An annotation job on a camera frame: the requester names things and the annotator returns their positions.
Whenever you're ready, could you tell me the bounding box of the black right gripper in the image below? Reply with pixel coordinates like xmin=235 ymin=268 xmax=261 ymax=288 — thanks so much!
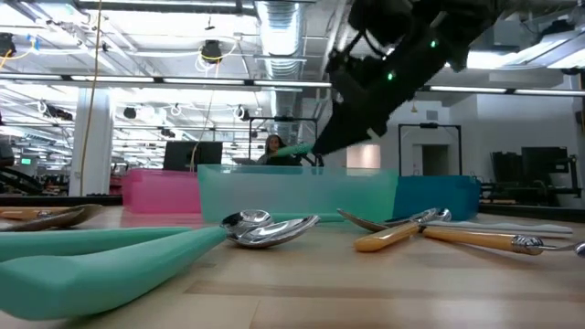
xmin=313 ymin=26 xmax=459 ymax=155

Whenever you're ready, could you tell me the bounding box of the teal white striped spoon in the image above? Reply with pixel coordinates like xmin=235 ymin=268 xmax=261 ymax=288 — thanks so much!
xmin=272 ymin=143 xmax=315 ymax=159
xmin=336 ymin=207 xmax=575 ymax=239

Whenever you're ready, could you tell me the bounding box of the teal translucent plastic bin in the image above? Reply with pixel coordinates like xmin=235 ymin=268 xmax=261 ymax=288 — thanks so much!
xmin=197 ymin=163 xmax=399 ymax=225

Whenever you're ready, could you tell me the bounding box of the orange handled spoon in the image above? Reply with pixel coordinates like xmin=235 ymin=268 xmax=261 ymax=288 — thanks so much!
xmin=0 ymin=207 xmax=69 ymax=221
xmin=354 ymin=207 xmax=453 ymax=254
xmin=54 ymin=203 xmax=105 ymax=228
xmin=420 ymin=226 xmax=585 ymax=260

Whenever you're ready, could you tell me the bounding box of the blue plastic bin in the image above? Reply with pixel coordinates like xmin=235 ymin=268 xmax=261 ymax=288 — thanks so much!
xmin=392 ymin=175 xmax=482 ymax=223

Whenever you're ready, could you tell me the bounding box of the long ceiling light strip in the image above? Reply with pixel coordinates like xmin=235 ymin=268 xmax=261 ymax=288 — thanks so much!
xmin=429 ymin=85 xmax=585 ymax=98
xmin=0 ymin=74 xmax=333 ymax=89

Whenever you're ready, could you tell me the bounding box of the black ceiling device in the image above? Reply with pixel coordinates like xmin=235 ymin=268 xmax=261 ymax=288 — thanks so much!
xmin=199 ymin=39 xmax=224 ymax=64

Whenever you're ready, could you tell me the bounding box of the black monitor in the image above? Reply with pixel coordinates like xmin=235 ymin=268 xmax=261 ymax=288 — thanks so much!
xmin=163 ymin=140 xmax=224 ymax=173

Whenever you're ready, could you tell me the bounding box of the black equipment rack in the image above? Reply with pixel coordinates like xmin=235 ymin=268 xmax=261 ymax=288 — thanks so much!
xmin=489 ymin=145 xmax=584 ymax=207

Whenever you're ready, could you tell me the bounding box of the red translucent plastic bin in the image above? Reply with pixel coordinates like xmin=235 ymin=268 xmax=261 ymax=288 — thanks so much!
xmin=121 ymin=167 xmax=202 ymax=215

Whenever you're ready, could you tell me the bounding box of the white square column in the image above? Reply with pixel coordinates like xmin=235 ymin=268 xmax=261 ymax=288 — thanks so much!
xmin=68 ymin=86 xmax=115 ymax=197

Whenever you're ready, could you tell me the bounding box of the black curved machine part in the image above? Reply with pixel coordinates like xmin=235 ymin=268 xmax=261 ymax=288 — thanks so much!
xmin=0 ymin=164 xmax=49 ymax=196

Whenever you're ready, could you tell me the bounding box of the black stand frame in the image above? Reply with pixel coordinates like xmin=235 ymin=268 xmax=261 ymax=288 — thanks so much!
xmin=248 ymin=116 xmax=320 ymax=168
xmin=398 ymin=122 xmax=463 ymax=177

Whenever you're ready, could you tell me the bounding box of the yellow cable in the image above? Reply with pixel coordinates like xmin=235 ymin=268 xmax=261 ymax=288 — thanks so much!
xmin=78 ymin=0 xmax=104 ymax=197

